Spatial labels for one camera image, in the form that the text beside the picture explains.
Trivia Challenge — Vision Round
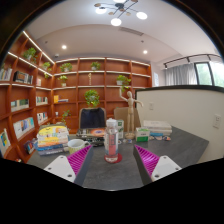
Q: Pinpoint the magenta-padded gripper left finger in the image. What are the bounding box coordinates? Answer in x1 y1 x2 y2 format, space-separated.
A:
43 144 95 187

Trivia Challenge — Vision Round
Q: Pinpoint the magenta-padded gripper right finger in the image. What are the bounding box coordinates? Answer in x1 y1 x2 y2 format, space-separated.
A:
132 144 183 186

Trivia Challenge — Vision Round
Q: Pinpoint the clear plastic water bottle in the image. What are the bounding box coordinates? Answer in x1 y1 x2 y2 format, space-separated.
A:
103 117 121 161

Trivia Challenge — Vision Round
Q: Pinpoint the yellow striped white mug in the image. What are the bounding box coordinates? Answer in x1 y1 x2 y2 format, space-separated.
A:
67 138 91 155

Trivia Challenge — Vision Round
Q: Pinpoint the colourful stack of books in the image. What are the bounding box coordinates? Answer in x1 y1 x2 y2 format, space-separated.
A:
35 123 71 157

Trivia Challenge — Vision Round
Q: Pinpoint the small green white box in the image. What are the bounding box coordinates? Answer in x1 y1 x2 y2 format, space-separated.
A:
134 126 151 143

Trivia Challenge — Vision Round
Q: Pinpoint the stack of white books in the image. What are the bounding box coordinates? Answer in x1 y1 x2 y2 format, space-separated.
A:
142 119 174 137

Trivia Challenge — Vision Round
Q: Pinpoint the book stack with orange disc cover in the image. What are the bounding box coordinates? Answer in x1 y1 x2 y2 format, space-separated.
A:
76 127 108 147

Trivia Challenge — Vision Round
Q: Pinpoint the tall green white carton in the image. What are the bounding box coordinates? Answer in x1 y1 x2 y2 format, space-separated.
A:
114 118 125 140

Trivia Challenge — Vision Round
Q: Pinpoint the dark blue office chair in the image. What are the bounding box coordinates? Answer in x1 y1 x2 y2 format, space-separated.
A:
78 106 108 131

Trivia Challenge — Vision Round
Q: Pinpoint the wooden artist mannequin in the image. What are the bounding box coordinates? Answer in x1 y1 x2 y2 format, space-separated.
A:
118 88 145 141

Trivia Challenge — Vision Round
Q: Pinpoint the brown chair back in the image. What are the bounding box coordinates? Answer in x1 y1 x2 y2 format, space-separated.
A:
113 106 141 130

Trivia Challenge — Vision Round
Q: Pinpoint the orange wooden shelf unit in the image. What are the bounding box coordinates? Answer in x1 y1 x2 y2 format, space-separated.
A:
0 30 153 163

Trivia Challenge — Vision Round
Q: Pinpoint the grey curtain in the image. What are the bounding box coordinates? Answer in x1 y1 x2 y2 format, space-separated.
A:
164 63 199 87

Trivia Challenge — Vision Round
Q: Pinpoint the window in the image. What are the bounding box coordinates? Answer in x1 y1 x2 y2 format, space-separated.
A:
194 61 224 89

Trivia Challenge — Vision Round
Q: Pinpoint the ceiling air vent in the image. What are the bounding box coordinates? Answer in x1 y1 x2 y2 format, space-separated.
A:
118 26 145 37

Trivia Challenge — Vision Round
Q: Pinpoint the branched ceiling lamp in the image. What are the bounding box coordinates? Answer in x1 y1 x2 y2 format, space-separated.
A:
93 0 149 27

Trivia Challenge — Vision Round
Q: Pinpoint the white wall socket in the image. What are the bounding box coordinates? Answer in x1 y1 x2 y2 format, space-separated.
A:
212 113 223 130

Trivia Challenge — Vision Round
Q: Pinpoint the black track light rail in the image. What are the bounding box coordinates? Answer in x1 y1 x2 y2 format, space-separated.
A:
162 52 223 71

